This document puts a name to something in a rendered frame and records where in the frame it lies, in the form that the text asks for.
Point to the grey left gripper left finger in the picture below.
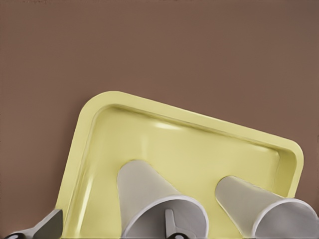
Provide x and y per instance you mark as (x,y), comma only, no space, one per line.
(48,224)

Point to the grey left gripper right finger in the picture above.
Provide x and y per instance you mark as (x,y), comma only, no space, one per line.
(172,224)

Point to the white IKEA cup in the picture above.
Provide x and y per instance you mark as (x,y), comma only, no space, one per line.
(139,189)
(249,199)

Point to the pale yellow rectangular tray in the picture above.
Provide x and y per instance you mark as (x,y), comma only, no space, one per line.
(174,149)

